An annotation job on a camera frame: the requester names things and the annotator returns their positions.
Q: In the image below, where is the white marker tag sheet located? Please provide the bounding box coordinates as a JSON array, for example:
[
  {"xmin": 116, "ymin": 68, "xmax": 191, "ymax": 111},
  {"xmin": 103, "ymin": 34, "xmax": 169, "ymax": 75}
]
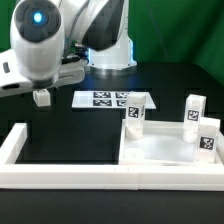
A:
[{"xmin": 71, "ymin": 90, "xmax": 157, "ymax": 110}]

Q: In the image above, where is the white U-shaped fence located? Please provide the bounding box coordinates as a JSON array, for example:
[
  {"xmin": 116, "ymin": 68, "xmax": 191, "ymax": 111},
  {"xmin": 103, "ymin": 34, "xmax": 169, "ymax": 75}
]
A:
[{"xmin": 0, "ymin": 123, "xmax": 224, "ymax": 191}]

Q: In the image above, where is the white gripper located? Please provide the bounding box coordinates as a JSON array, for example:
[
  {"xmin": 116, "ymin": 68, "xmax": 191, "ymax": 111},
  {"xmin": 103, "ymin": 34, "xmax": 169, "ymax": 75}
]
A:
[{"xmin": 0, "ymin": 49, "xmax": 88, "ymax": 98}]

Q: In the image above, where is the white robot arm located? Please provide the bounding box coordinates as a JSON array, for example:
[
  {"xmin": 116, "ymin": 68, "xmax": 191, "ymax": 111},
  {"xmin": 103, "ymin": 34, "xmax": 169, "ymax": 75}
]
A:
[{"xmin": 0, "ymin": 0, "xmax": 136, "ymax": 97}]

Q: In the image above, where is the white square table top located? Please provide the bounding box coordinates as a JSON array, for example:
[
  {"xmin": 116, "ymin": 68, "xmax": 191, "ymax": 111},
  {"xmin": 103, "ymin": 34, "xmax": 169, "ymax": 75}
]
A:
[{"xmin": 118, "ymin": 120, "xmax": 223, "ymax": 167}]

